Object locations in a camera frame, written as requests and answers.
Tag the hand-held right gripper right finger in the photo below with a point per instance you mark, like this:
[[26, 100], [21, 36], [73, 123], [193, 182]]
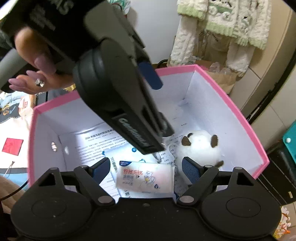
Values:
[[190, 169]]

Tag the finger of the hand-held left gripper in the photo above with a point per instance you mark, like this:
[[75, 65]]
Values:
[[151, 76], [138, 134]]

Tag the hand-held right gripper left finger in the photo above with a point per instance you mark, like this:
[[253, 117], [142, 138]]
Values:
[[101, 168]]

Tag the large blue white tissue packet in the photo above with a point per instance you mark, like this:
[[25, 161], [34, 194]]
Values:
[[115, 157]]

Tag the white plush dog toy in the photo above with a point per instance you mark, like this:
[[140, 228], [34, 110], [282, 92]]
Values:
[[201, 148]]

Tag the small white tissue packet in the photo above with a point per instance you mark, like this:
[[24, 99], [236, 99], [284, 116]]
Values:
[[143, 178]]

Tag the pink cardboard box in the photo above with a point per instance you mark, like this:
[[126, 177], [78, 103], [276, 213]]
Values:
[[208, 97]]

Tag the person's left hand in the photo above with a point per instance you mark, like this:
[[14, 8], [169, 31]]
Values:
[[60, 80]]

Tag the printed paper sheet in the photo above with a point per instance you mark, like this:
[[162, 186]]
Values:
[[92, 148]]

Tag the white fleece pajama pants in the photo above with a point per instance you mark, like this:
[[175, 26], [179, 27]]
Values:
[[185, 46]]

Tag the crushed clear plastic bottle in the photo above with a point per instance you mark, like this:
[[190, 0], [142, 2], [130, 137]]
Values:
[[219, 68]]

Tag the brown paper bag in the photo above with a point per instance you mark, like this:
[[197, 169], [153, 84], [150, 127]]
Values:
[[222, 81]]

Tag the plastic bag with green pack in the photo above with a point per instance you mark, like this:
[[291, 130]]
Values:
[[124, 5]]

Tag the orange white packet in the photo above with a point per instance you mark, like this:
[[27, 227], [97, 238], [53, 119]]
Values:
[[26, 105]]

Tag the black suitcase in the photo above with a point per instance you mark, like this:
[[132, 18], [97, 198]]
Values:
[[277, 173]]

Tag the red envelope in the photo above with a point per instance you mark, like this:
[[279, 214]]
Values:
[[12, 146]]

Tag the white green fleece pajama jacket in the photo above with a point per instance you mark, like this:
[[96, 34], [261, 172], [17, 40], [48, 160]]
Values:
[[231, 18]]

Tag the printed blanket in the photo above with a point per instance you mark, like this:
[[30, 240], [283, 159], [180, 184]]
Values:
[[13, 120]]

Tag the teal tote bag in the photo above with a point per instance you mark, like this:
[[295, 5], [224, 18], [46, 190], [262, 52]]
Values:
[[290, 143]]

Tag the colourful carton box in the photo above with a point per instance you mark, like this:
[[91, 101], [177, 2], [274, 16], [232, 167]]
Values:
[[283, 222]]

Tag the beige wardrobe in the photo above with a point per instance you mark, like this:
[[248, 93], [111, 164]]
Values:
[[272, 69]]

